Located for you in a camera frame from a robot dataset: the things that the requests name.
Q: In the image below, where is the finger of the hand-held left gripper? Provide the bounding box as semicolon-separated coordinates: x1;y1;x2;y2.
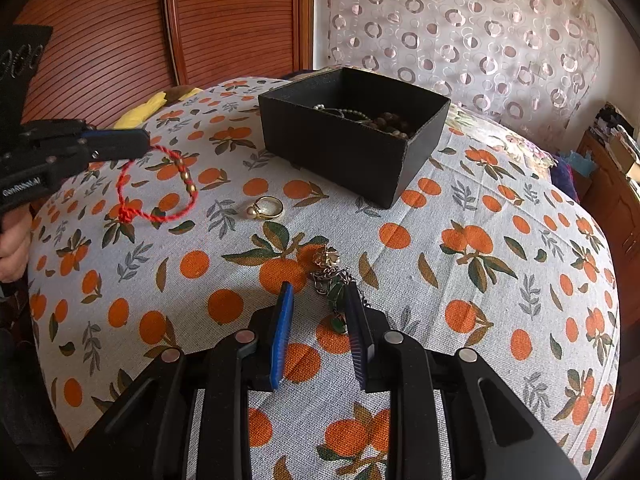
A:
20;119;152;149
44;142;152;167

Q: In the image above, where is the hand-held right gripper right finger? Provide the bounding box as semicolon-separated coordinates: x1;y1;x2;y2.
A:
345;280;583;480

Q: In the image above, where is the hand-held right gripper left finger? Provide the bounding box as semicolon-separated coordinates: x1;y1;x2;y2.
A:
75;281;295;480

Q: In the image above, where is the green pendant chain necklace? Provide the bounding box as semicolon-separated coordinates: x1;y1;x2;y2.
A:
311;246;373;336

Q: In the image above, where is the red string bracelet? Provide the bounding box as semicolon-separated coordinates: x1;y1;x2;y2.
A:
116;145;197;223

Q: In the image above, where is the black cardboard box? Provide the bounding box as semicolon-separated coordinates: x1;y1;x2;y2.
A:
258;66;451;210

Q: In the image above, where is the brown wooden bead bracelet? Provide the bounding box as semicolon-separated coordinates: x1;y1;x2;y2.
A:
370;111;418;140

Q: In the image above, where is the pearl necklace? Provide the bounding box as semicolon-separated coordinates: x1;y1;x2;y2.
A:
314;103;373;123

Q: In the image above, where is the person's left hand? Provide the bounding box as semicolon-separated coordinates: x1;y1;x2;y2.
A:
0;208;32;284

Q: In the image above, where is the yellow plush toy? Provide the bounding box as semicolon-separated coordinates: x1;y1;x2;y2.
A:
114;85;203;128

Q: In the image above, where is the orange fruit print bedsheet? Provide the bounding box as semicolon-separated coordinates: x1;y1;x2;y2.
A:
27;76;621;480

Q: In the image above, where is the brown wooden wardrobe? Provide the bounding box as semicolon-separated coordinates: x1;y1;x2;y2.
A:
15;0;316;128

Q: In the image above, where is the floral quilt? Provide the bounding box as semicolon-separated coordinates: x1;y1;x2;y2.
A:
442;102;558;171

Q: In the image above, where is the purple fleece blanket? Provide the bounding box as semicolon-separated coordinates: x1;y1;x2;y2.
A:
547;152;583;203

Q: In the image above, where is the teal bag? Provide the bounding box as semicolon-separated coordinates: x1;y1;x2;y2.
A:
570;152;601;177

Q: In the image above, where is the wooden side cabinet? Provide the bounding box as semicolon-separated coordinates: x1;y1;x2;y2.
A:
575;130;640;271

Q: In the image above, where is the sheer circle pattern curtain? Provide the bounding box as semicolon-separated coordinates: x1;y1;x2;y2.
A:
322;0;601;153

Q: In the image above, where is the pile of clothes and papers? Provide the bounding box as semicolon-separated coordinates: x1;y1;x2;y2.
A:
592;102;640;143

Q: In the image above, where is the gold pearl ring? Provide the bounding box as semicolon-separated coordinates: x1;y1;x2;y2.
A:
248;196;285;221

